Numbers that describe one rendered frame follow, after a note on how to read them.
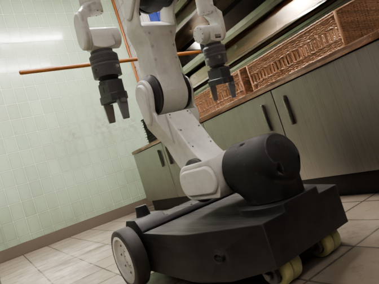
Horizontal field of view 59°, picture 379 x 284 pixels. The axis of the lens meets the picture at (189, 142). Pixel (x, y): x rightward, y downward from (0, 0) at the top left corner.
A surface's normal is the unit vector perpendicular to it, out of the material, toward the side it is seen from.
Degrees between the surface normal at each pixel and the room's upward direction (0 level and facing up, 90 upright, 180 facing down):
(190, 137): 60
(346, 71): 90
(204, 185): 90
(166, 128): 90
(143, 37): 115
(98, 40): 98
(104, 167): 90
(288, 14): 70
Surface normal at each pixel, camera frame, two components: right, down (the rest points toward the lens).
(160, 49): 0.57, -0.04
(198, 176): -0.80, 0.22
